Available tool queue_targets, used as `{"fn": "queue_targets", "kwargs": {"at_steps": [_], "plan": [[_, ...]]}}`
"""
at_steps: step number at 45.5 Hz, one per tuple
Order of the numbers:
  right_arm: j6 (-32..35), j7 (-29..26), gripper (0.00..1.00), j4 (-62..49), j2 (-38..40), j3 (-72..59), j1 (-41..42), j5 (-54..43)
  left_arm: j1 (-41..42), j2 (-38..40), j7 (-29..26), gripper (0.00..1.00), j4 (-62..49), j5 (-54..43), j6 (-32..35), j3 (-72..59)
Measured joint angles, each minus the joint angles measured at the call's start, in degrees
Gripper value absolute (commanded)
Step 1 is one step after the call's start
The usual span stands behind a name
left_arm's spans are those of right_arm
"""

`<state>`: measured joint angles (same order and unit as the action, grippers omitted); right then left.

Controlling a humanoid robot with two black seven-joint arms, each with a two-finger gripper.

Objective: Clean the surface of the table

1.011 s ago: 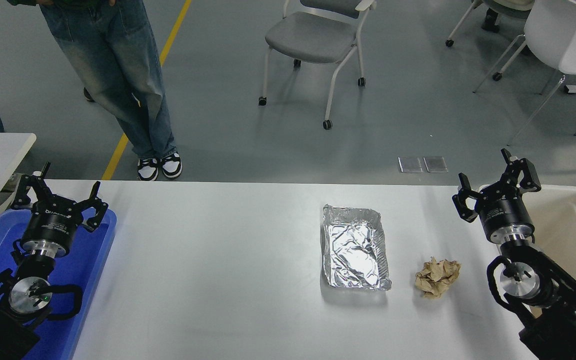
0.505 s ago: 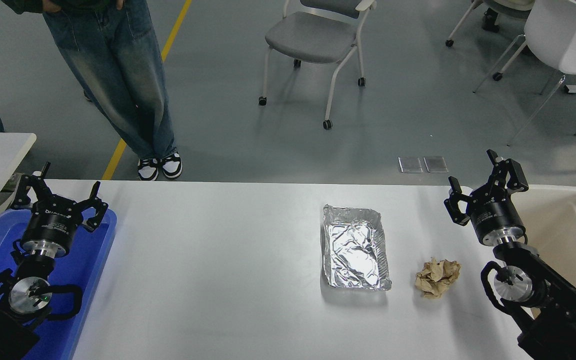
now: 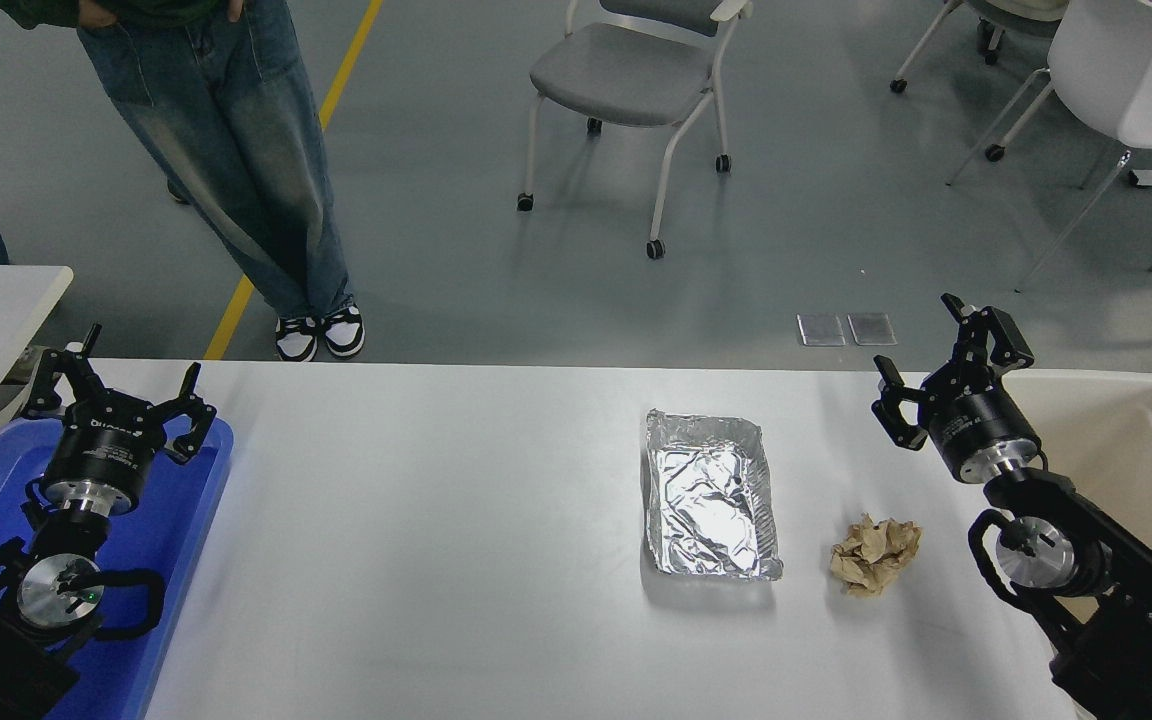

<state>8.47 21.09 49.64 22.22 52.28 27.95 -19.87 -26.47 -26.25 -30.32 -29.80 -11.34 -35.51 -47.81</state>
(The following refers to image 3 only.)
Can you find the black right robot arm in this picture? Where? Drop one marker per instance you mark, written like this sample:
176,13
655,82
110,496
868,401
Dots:
1136,600

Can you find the person's right hand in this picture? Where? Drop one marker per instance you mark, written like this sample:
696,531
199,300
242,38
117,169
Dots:
98,12

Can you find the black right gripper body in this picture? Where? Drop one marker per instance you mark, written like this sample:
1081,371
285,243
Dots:
981,425

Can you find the large pale plastic bin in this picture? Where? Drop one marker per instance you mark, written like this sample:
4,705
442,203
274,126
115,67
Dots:
1136,450

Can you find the crumpled tan paper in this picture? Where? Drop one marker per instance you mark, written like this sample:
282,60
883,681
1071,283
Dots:
876,555

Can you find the white plastic shell chair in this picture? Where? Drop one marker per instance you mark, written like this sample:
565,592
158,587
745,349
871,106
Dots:
1106,60

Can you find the metal floor plate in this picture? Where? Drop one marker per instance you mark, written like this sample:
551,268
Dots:
821,330
871,328

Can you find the blue plastic tray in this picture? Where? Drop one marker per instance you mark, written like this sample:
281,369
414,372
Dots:
176,520

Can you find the grey padded wheeled chair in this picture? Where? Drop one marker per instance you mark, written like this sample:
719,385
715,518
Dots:
626,75

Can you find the silver foil tray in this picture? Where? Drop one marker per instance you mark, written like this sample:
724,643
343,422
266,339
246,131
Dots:
711,500

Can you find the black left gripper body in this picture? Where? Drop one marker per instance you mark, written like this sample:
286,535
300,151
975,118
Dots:
101,450

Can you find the person's left hand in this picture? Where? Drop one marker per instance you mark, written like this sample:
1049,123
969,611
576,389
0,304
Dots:
233,9

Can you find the white-framed wheeled chair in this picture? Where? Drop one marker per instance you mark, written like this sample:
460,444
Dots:
898,86

